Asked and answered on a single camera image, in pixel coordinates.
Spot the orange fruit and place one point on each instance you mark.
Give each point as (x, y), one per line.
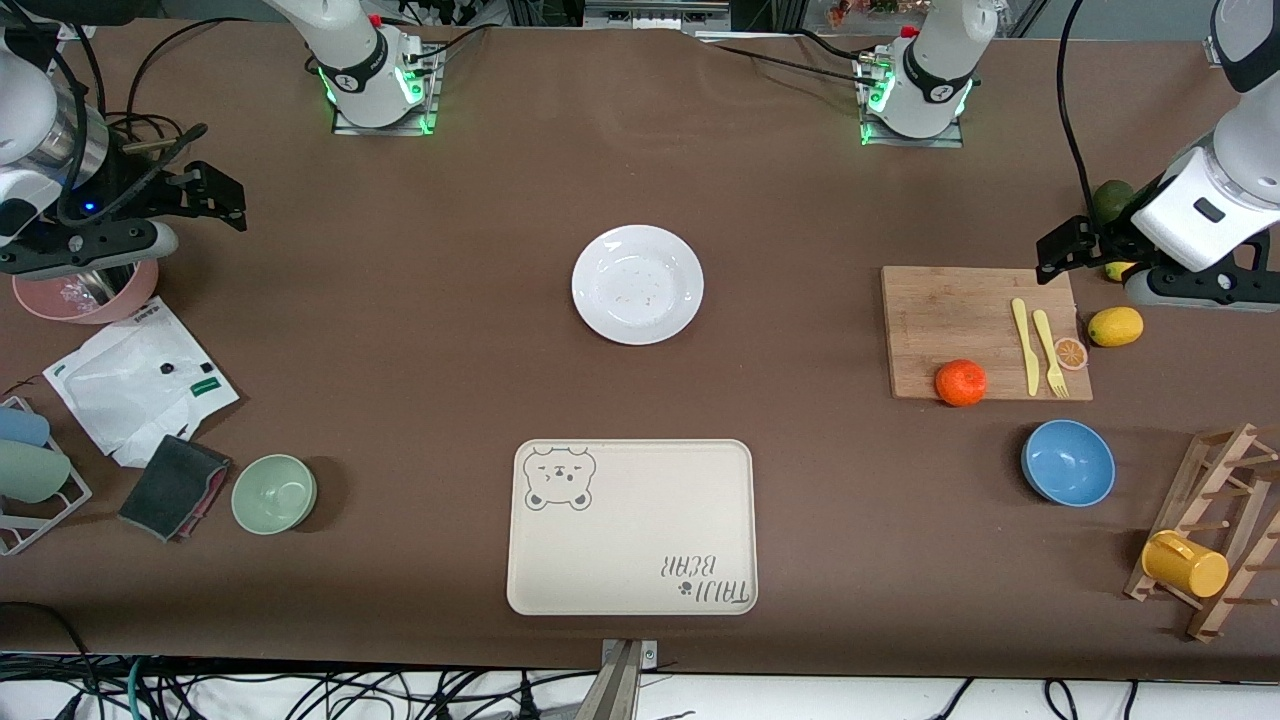
(961, 383)

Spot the white round plate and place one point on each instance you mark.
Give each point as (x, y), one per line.
(637, 285)

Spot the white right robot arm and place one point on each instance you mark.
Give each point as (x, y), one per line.
(350, 50)

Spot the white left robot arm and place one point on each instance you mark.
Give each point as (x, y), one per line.
(940, 60)

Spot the yellow lemon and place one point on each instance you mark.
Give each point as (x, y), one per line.
(1115, 327)
(1117, 271)

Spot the dark green avocado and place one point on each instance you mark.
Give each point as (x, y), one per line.
(1108, 202)

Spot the crumpled clear plastic wrap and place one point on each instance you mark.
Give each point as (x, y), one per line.
(80, 295)

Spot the yellow plastic fork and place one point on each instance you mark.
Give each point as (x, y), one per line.
(1048, 345)

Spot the toy orange slice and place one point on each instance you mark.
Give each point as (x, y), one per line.
(1071, 354)

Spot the yellow plastic knife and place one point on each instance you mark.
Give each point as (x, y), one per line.
(1027, 350)

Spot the pink bowl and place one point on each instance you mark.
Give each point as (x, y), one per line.
(130, 295)

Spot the wooden cutting board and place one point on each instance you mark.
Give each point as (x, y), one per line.
(950, 320)

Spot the white plastic bag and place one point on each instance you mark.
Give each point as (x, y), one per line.
(120, 400)

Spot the blue bowl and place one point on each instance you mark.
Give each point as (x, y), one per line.
(1068, 463)

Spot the wooden peg cup rack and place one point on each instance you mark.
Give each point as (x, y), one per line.
(1195, 480)

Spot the pale blue cup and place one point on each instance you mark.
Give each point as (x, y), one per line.
(20, 427)

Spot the pale green cup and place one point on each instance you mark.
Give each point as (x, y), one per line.
(30, 472)

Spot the dark grey folded cloth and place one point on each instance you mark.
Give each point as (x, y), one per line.
(170, 485)

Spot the yellow mug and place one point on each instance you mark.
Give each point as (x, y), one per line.
(1185, 565)

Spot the pale green bowl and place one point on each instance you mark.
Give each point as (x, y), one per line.
(273, 494)

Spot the cream tray with bear print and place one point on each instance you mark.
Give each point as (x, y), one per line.
(640, 530)

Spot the aluminium frame profile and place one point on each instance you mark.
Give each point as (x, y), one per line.
(1214, 52)

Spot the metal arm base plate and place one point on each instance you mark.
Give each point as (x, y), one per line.
(915, 141)
(432, 95)

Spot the metal table mount bracket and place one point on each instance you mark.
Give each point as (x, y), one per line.
(622, 680)

